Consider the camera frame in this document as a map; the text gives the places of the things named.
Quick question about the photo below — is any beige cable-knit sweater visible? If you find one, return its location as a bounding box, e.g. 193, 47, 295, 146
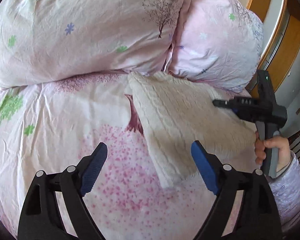
128, 72, 256, 188

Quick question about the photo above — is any right forearm purple sleeve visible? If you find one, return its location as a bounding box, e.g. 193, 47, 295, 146
267, 152, 300, 234

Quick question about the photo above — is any person's right hand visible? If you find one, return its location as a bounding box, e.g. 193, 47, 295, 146
255, 132, 292, 174

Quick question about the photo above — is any right floral pink pillow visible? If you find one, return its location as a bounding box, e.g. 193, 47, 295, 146
165, 0, 263, 93

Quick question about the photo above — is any floral pink pillow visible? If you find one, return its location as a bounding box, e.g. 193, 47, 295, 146
165, 0, 263, 93
0, 0, 184, 90

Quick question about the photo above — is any pink floral bed sheet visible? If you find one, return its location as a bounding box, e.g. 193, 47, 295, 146
0, 69, 266, 240

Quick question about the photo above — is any left floral pink pillow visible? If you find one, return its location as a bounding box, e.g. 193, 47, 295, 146
0, 0, 184, 90

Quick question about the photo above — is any wooden wardrobe frame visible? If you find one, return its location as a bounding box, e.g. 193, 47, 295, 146
247, 0, 300, 91

